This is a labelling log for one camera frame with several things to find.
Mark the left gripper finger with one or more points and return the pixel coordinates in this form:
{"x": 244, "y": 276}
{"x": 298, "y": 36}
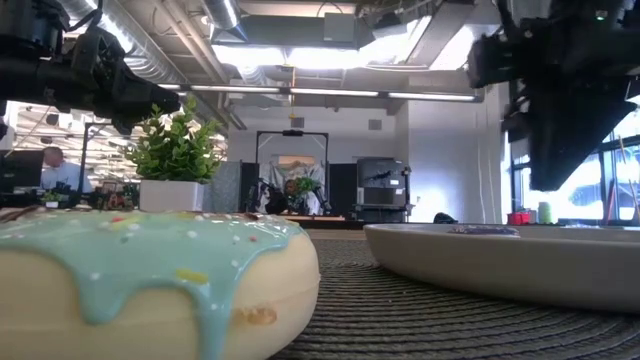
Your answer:
{"x": 145, "y": 100}

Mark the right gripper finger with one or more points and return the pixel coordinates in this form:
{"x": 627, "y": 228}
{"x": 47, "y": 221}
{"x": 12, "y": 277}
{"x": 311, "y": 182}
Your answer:
{"x": 565, "y": 140}

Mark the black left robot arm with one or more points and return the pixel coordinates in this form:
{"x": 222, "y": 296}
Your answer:
{"x": 30, "y": 75}

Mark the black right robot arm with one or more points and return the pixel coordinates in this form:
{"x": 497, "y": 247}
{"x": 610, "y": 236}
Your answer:
{"x": 575, "y": 12}

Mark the green plant in white pot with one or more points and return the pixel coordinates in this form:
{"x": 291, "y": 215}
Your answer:
{"x": 172, "y": 150}

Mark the light green cup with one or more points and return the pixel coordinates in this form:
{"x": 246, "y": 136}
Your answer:
{"x": 545, "y": 212}

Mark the long ceiling light strip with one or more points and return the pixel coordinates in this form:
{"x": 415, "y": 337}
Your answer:
{"x": 431, "y": 96}
{"x": 235, "y": 89}
{"x": 334, "y": 92}

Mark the red box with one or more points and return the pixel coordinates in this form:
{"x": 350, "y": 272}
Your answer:
{"x": 518, "y": 218}

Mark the person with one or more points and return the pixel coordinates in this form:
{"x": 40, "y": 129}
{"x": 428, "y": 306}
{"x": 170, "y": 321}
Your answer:
{"x": 62, "y": 172}

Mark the grey partition panel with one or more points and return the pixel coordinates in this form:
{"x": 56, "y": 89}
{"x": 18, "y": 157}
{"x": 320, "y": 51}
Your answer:
{"x": 222, "y": 185}

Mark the purple iced donut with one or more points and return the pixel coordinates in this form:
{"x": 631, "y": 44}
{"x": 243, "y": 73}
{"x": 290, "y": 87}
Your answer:
{"x": 484, "y": 230}

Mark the black computer monitor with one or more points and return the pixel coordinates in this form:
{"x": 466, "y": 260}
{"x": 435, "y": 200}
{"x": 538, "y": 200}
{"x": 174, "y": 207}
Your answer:
{"x": 20, "y": 167}

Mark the small plant in pot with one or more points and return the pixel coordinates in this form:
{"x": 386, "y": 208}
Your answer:
{"x": 51, "y": 198}

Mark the small dark rounded object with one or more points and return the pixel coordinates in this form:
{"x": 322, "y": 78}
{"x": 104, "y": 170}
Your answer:
{"x": 444, "y": 218}

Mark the beige round plate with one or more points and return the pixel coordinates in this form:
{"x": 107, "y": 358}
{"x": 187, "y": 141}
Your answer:
{"x": 500, "y": 270}

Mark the teal iced sprinkled donut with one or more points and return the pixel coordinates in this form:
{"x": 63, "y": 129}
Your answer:
{"x": 150, "y": 250}

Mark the grey draped cloth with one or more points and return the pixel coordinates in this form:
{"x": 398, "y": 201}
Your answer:
{"x": 280, "y": 172}

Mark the small green leafy plant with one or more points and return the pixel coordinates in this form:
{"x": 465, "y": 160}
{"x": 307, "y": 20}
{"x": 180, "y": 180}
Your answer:
{"x": 305, "y": 185}

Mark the black equipment cabinet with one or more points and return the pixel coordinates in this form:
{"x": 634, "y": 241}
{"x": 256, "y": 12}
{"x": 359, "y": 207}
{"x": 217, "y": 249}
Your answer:
{"x": 382, "y": 187}

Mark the grey ceiling box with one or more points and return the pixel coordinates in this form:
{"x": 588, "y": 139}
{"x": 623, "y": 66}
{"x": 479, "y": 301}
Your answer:
{"x": 340, "y": 27}

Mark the grey woven round placemat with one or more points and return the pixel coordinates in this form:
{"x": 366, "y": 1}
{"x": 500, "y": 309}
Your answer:
{"x": 400, "y": 320}

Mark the silver ribbed air duct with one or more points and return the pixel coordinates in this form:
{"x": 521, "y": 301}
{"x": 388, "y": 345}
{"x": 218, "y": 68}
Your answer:
{"x": 145, "y": 55}

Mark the black metal stand frame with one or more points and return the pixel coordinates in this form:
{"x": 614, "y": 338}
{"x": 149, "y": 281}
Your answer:
{"x": 83, "y": 150}

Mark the silver smooth air duct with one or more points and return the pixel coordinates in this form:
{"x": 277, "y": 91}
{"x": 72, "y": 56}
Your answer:
{"x": 220, "y": 12}

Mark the black rig frame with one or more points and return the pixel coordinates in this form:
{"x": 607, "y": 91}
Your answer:
{"x": 292, "y": 133}

